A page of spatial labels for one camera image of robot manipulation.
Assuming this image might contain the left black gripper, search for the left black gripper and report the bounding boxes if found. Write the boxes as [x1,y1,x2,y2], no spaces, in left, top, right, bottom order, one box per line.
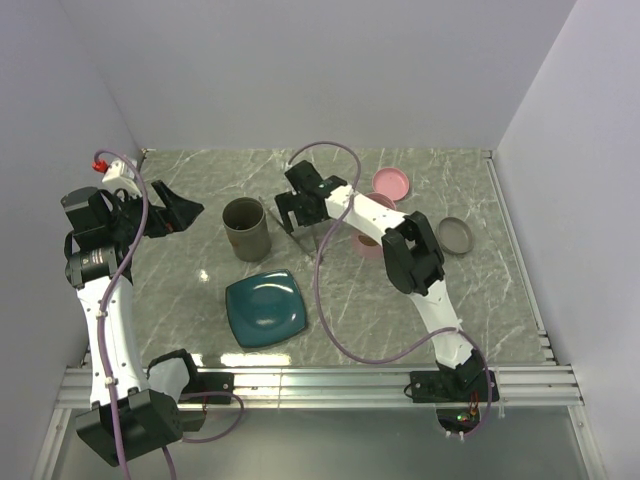
[107,180,202,245]

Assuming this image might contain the metal food tongs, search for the metal food tongs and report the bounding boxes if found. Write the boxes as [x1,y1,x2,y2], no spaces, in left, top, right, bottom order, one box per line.
[258,196,319,261]

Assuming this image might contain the grey steel canister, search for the grey steel canister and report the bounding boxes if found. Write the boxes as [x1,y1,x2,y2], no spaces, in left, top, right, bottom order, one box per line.
[222,197,271,262]

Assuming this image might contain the pink lid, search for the pink lid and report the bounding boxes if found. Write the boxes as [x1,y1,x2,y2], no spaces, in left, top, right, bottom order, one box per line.
[372,167,410,202]

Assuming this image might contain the grey steel lid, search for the grey steel lid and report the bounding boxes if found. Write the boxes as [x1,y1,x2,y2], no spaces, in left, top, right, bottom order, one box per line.
[436,217,474,255]

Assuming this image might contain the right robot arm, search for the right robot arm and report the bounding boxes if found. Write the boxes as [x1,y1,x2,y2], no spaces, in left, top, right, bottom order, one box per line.
[275,160,485,400]

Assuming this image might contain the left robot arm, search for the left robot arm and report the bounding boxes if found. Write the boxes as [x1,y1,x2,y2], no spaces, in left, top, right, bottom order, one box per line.
[61,181,204,467]

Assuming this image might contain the pink canister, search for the pink canister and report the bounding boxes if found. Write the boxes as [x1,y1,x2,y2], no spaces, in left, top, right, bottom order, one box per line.
[351,192,396,259]

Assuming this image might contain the teal square plate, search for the teal square plate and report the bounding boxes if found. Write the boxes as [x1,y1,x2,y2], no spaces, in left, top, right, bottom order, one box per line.
[225,269,308,349]

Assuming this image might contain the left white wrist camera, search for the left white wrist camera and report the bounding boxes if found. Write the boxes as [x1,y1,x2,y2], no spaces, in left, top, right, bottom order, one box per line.
[92,158,141,197]

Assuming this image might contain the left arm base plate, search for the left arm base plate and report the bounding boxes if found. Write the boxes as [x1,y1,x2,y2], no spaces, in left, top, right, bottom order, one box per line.
[180,372,234,405]

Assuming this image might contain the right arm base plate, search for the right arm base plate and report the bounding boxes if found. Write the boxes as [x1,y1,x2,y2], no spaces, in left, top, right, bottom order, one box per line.
[403,370,500,403]

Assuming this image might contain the aluminium rail frame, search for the aluminium rail frame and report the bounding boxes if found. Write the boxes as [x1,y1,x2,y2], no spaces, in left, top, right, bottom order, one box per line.
[30,147,601,480]

